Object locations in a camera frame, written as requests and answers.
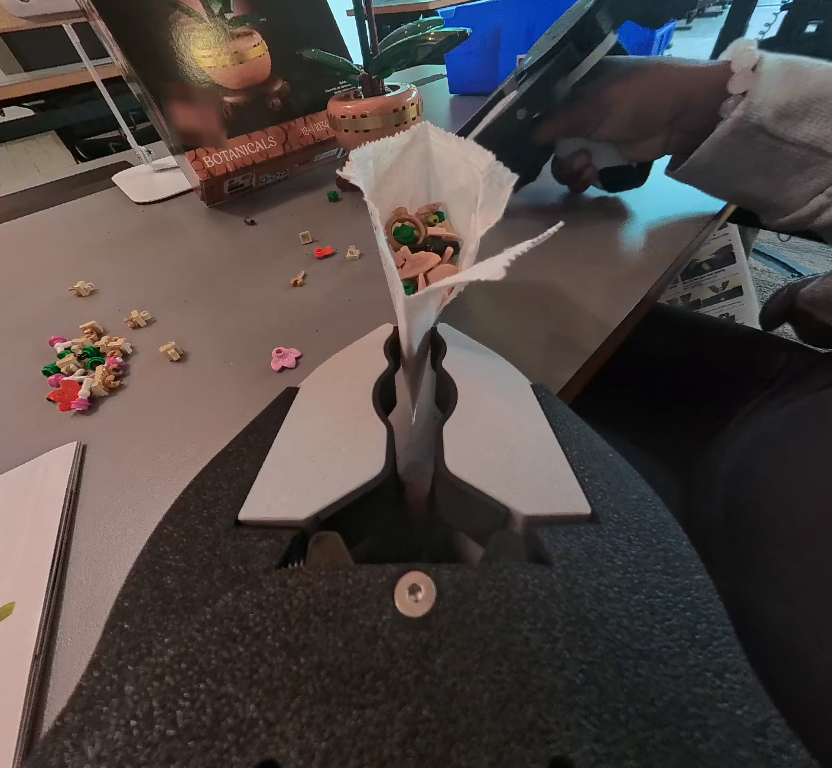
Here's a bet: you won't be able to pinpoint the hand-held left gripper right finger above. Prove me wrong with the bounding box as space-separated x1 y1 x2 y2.
430 323 595 534

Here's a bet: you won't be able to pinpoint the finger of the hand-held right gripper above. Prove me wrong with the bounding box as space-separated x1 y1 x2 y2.
476 108 558 192
455 89 522 140

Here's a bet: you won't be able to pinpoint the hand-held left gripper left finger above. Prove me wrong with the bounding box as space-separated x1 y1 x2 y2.
237 323 399 531

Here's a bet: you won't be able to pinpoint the white paper bag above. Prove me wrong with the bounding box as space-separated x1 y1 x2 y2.
337 121 566 512

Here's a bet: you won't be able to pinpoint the toy brick orchid pot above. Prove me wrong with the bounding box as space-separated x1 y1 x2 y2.
298 0 473 192

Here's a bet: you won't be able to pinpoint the gold ring brick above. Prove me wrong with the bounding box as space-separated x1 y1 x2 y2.
383 206 428 249

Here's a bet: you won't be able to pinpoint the person's right forearm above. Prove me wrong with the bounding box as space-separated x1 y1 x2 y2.
668 40 832 244

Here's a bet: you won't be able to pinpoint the grey desk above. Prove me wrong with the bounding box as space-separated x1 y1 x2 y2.
0 66 738 768

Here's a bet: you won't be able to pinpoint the blue plastic bin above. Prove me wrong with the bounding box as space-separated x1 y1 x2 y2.
437 0 678 97

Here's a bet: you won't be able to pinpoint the person's dark trousers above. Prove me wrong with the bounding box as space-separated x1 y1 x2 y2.
572 303 832 756

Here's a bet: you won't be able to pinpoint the cluster of tan pink pieces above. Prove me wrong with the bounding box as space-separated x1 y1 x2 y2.
298 229 363 261

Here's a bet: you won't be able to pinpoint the white pictogram label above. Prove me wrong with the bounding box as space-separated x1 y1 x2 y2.
659 222 763 328

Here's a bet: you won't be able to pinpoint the pile of mixed small bricks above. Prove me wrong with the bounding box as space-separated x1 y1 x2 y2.
41 319 135 416

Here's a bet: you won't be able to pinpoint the dark toy brick set box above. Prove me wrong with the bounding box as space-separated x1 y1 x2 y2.
51 0 356 208

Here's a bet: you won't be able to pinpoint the orchid picture instruction booklet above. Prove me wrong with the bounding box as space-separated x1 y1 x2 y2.
0 440 87 768

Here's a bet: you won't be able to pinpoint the white bead bracelet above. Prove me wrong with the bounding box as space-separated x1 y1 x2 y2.
717 39 763 127

